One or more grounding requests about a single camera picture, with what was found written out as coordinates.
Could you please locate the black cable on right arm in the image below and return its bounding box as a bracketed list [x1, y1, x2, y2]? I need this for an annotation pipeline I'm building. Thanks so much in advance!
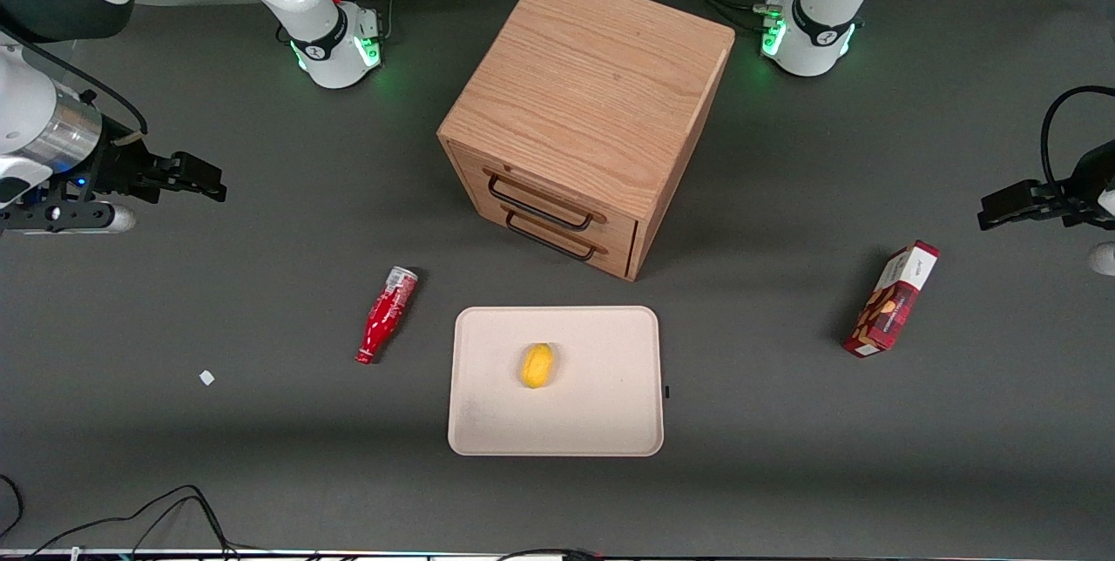
[0, 21, 149, 137]

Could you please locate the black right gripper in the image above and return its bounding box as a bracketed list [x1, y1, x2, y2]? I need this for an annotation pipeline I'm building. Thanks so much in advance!
[54, 139, 228, 206]

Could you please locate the black cable loop on left arm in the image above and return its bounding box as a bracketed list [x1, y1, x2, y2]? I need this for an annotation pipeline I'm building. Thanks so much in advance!
[1040, 85, 1115, 198]

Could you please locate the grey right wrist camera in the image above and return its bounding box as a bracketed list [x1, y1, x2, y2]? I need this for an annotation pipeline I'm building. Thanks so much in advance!
[0, 202, 138, 236]

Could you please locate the beige rectangular tray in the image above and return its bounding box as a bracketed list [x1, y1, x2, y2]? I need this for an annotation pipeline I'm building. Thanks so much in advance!
[447, 306, 665, 457]

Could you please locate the black floor cable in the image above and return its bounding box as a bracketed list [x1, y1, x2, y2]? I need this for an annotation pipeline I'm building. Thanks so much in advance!
[129, 496, 229, 561]
[0, 474, 24, 541]
[24, 484, 238, 561]
[495, 547, 604, 561]

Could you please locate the red cookie box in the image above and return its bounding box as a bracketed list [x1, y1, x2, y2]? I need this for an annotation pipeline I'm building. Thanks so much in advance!
[841, 240, 942, 360]

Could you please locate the wooden drawer front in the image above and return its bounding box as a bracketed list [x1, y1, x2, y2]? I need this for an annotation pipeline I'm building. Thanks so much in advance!
[466, 195, 639, 277]
[446, 143, 642, 240]

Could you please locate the black metal drawer handle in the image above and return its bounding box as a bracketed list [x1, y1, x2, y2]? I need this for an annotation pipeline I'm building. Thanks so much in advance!
[504, 210, 601, 263]
[487, 172, 597, 232]

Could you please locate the wooden drawer cabinet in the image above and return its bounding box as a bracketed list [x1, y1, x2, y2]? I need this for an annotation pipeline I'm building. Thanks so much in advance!
[437, 0, 736, 283]

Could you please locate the red coke bottle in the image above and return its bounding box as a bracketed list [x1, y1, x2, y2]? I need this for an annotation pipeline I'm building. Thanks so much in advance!
[355, 266, 420, 366]

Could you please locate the yellow lemon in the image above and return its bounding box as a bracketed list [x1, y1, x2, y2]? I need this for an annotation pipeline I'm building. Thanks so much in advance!
[521, 343, 557, 389]

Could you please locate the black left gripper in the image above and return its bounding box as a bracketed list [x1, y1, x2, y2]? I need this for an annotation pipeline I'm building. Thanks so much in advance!
[977, 140, 1115, 232]

